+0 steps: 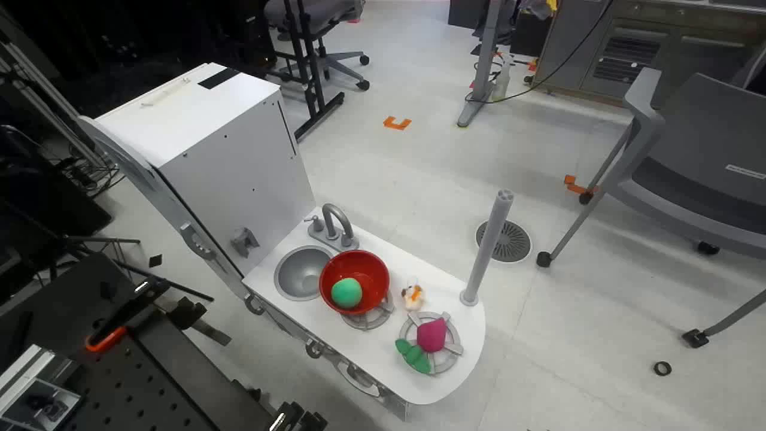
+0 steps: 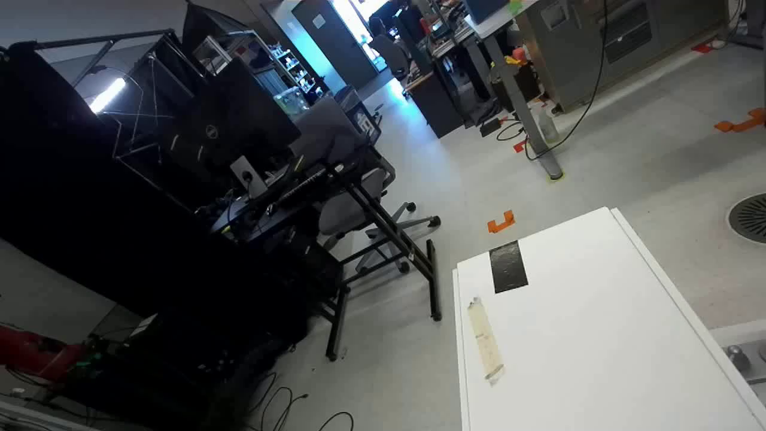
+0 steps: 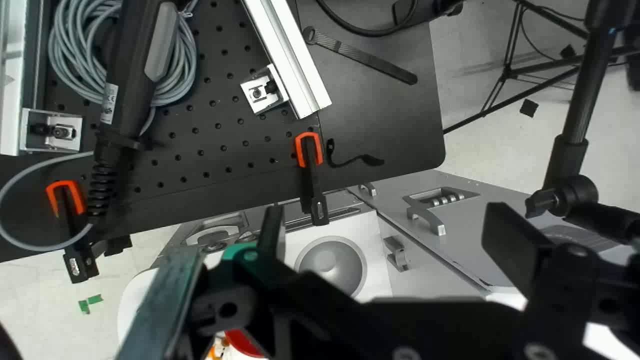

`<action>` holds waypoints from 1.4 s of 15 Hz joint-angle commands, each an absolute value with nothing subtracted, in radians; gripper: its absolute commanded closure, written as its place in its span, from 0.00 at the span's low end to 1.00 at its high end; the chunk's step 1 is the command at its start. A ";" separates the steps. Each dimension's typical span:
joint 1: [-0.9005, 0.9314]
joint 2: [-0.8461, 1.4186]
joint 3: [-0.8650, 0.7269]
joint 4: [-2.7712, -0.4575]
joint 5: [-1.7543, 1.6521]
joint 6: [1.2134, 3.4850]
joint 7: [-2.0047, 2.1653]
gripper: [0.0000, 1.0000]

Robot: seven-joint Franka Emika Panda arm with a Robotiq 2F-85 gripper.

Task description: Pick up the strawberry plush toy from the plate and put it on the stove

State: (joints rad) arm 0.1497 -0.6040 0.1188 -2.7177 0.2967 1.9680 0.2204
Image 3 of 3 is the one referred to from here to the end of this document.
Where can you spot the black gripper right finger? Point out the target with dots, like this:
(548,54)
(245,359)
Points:
(532,266)

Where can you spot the teal plastic piece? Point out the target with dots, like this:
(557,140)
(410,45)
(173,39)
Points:
(237,255)

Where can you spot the black camera stand pole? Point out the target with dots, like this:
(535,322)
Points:
(581,106)

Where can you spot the white plate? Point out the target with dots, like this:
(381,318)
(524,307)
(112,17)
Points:
(137,302)

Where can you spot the black perforated board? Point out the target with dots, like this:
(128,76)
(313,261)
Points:
(221,146)

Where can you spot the short aluminium extrusion rail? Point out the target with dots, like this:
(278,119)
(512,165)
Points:
(17,67)

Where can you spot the dark green metal bar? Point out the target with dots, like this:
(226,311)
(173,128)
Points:
(161,307)

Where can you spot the black tripod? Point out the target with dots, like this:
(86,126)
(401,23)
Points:
(512,60)

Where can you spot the green tape scrap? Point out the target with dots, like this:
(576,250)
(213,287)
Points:
(90,302)

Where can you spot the silver corner bracket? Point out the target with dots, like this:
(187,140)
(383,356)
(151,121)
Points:
(50,131)
(263,92)

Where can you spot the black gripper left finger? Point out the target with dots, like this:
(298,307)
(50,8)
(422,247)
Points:
(272,232)

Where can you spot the long aluminium extrusion rail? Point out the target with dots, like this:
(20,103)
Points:
(287,52)

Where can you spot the silver toy sink bowl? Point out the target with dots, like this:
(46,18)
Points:
(331,263)

